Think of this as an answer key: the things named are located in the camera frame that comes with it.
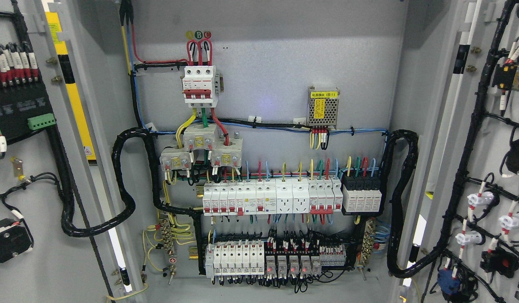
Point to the lower row relays and breakers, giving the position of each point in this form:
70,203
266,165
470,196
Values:
272,261

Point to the upper row circuit breakers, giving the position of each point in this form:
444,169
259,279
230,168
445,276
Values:
274,196

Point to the red white main breaker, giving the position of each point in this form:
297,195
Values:
202,85

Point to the black surge protector block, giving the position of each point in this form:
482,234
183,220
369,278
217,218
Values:
362,195

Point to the perforated metal power supply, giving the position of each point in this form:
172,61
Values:
323,106

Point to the grey current transformer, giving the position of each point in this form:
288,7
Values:
175,159
197,137
227,156

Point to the grey cabinet door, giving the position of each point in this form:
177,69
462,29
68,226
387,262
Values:
459,89
59,269

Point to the grey current transformer right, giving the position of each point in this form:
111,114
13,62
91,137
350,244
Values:
227,156

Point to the grey current transformer middle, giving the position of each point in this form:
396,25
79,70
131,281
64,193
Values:
197,137

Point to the brass ground bus bar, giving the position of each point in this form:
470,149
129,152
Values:
168,246

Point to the grey current transformer left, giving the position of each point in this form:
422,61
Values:
175,159

